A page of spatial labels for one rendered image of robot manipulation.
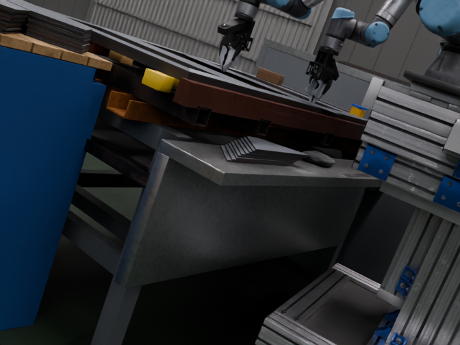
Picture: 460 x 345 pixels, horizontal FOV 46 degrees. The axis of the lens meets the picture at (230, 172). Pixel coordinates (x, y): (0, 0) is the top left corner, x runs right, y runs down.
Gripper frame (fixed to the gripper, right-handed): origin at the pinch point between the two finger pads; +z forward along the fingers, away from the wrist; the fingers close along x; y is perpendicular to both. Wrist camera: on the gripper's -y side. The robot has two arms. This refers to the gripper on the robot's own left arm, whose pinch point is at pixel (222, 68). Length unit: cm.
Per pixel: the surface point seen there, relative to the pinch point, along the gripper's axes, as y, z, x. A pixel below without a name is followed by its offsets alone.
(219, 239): -33, 45, -45
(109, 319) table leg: -55, 74, -34
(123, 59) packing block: -45.4, 6.7, 2.1
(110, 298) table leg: -55, 68, -32
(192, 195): -53, 30, -45
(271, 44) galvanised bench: 99, -18, 50
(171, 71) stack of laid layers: -60, 3, -31
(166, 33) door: 239, 0, 264
